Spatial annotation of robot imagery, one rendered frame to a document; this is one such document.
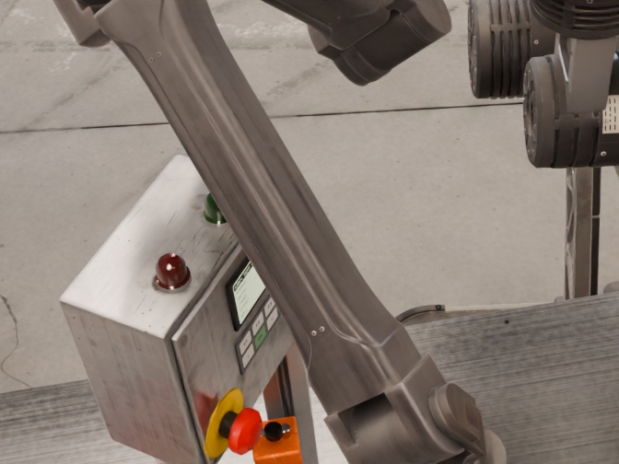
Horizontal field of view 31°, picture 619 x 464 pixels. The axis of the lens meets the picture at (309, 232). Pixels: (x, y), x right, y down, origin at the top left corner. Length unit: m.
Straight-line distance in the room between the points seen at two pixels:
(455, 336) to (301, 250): 0.88
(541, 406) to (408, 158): 1.60
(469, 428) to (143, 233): 0.29
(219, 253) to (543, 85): 0.66
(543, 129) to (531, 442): 0.40
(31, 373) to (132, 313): 1.92
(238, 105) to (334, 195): 2.22
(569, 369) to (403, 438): 0.84
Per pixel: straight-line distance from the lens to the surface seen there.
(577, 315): 1.63
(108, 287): 0.84
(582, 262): 2.07
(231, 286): 0.85
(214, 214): 0.85
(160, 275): 0.82
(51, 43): 3.64
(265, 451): 1.07
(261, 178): 0.73
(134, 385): 0.88
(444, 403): 0.74
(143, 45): 0.75
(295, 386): 1.09
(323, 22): 1.01
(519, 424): 1.52
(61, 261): 2.94
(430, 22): 1.06
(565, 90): 1.40
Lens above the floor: 2.09
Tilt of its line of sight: 47 degrees down
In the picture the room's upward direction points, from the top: 7 degrees counter-clockwise
